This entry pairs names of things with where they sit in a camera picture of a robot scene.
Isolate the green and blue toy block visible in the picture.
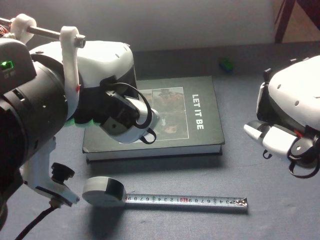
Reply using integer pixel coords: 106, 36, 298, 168
218, 57, 235, 75

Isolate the grey table cloth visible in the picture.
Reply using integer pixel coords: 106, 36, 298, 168
0, 42, 320, 240

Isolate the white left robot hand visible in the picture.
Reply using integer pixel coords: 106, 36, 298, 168
29, 40, 166, 146

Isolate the white and black tape measure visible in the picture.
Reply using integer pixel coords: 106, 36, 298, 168
82, 176, 249, 215

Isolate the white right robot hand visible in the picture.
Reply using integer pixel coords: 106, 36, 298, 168
243, 54, 320, 180

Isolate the black camera cable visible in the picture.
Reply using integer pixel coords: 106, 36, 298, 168
14, 203, 57, 240

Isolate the dark wooden chair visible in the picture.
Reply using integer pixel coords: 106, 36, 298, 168
273, 0, 320, 44

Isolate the black hardcover book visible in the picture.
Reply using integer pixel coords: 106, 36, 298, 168
82, 75, 226, 165

